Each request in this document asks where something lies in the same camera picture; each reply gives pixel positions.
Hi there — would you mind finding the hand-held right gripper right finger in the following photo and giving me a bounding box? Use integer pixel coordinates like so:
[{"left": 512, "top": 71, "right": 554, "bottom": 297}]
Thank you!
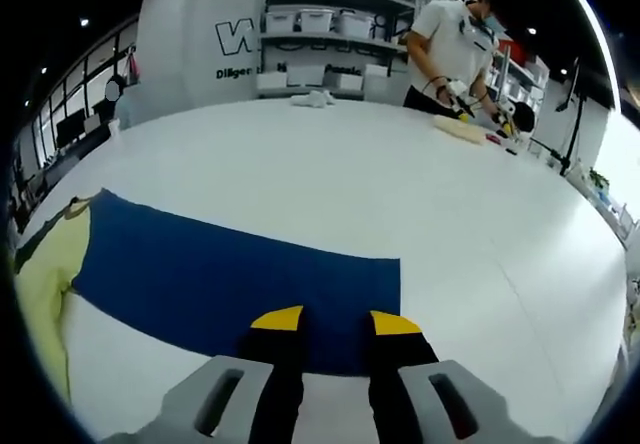
[{"left": 367, "top": 309, "right": 544, "bottom": 444}]

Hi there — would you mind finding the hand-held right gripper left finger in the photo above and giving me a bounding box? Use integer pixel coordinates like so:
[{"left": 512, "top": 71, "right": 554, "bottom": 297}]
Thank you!
[{"left": 99, "top": 305, "right": 306, "bottom": 444}]

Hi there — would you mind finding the yellow blue grey garment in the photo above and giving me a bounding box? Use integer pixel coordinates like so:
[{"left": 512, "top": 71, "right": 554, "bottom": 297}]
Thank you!
[{"left": 14, "top": 187, "right": 403, "bottom": 405}]

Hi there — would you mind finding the red hanging garment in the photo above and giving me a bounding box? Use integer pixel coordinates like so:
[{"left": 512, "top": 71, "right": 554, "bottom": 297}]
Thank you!
[{"left": 127, "top": 46, "right": 142, "bottom": 85}]

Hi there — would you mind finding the cream folded cloth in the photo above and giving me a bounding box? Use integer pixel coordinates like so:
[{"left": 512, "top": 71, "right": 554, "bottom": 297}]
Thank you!
[{"left": 432, "top": 115, "right": 485, "bottom": 146}]

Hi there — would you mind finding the white crumpled cloth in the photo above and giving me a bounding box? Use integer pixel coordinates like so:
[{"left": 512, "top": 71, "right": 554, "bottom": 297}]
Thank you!
[{"left": 291, "top": 89, "right": 337, "bottom": 111}]

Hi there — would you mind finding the white storage box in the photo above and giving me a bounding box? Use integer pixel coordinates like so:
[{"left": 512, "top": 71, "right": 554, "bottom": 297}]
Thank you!
[
  {"left": 257, "top": 71, "right": 289, "bottom": 90},
  {"left": 324, "top": 72, "right": 362, "bottom": 90},
  {"left": 287, "top": 63, "right": 326, "bottom": 87}
]

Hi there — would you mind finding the black tripod stand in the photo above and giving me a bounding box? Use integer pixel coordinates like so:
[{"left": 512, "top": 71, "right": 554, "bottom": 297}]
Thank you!
[{"left": 529, "top": 56, "right": 589, "bottom": 178}]

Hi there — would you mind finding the black desk monitor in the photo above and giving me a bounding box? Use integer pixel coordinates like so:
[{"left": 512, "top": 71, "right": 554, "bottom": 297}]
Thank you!
[{"left": 54, "top": 113, "right": 87, "bottom": 149}]

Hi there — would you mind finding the white shelf rack with bins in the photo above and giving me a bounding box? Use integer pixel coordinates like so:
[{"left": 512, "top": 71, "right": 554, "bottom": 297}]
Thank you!
[{"left": 492, "top": 46, "right": 551, "bottom": 113}]

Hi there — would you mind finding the grey metal shelf rack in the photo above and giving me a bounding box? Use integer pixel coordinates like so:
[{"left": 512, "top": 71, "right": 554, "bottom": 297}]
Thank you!
[{"left": 257, "top": 0, "right": 416, "bottom": 100}]

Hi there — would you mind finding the white lidded storage bin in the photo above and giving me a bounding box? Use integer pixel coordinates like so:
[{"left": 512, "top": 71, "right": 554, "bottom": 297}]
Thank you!
[
  {"left": 298, "top": 8, "right": 335, "bottom": 34},
  {"left": 264, "top": 11, "right": 299, "bottom": 34},
  {"left": 335, "top": 8, "right": 376, "bottom": 37}
]

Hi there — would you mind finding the ceiling light strip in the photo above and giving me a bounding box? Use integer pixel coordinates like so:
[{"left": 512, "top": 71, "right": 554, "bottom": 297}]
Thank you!
[{"left": 557, "top": 0, "right": 624, "bottom": 110}]

